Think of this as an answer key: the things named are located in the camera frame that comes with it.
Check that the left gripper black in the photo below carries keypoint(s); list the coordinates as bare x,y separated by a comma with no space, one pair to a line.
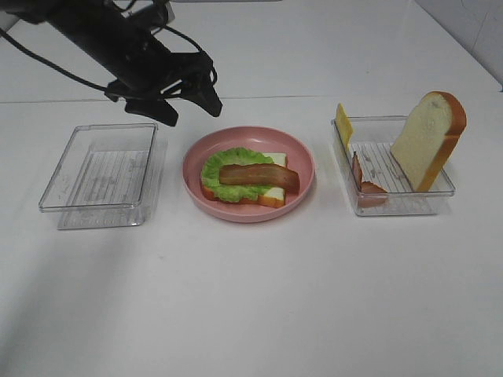
146,69

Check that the green lettuce leaf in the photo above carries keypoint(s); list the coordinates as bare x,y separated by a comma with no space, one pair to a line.
209,174

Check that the bacon strip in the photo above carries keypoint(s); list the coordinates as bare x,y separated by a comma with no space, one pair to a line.
260,174
369,194

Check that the bread slice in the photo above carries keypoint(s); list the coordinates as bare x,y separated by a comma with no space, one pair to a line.
274,197
430,134

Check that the yellow cheese slice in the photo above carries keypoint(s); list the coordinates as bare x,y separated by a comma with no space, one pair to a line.
343,125

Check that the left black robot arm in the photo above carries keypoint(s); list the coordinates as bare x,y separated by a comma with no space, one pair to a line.
96,27

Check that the pink round plate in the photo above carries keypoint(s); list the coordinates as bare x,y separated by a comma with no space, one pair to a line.
261,139

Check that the left clear plastic tray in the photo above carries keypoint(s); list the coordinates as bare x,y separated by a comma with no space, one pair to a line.
105,177

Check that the clear plastic tray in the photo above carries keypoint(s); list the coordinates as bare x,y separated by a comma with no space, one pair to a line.
105,177
372,139

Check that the right clear plastic tray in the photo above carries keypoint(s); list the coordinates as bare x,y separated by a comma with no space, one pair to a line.
372,139

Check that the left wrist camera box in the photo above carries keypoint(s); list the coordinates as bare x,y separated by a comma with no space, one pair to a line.
157,14

